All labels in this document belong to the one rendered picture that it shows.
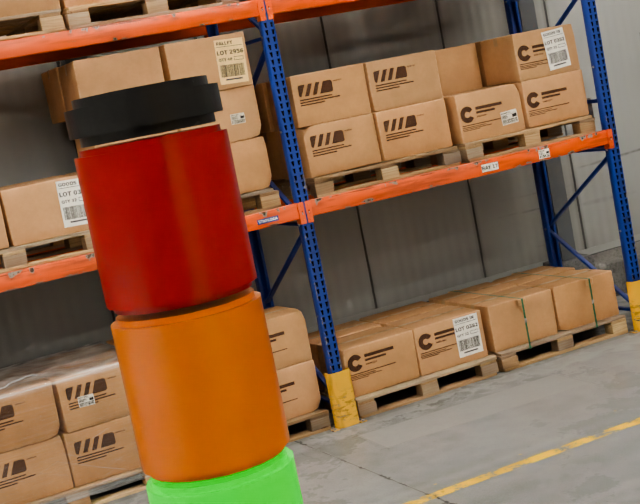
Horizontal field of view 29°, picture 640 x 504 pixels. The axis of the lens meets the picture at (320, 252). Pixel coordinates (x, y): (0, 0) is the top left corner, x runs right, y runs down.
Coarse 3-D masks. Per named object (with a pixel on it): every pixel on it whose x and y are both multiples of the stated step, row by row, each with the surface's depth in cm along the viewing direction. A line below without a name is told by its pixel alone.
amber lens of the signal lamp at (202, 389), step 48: (144, 336) 39; (192, 336) 39; (240, 336) 39; (144, 384) 39; (192, 384) 39; (240, 384) 39; (144, 432) 40; (192, 432) 39; (240, 432) 39; (288, 432) 41; (192, 480) 40
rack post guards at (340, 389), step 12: (636, 288) 982; (636, 300) 984; (636, 312) 985; (636, 324) 988; (336, 372) 871; (348, 372) 875; (336, 384) 870; (348, 384) 875; (336, 396) 871; (348, 396) 875; (336, 408) 873; (348, 408) 875; (336, 420) 875; (348, 420) 875; (360, 420) 885
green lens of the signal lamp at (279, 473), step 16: (288, 448) 43; (272, 464) 40; (288, 464) 41; (208, 480) 40; (224, 480) 40; (240, 480) 40; (256, 480) 40; (272, 480) 40; (288, 480) 41; (160, 496) 40; (176, 496) 40; (192, 496) 39; (208, 496) 39; (224, 496) 39; (240, 496) 39; (256, 496) 40; (272, 496) 40; (288, 496) 41
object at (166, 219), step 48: (144, 144) 38; (192, 144) 38; (96, 192) 39; (144, 192) 38; (192, 192) 38; (96, 240) 39; (144, 240) 38; (192, 240) 38; (240, 240) 40; (144, 288) 39; (192, 288) 38; (240, 288) 40
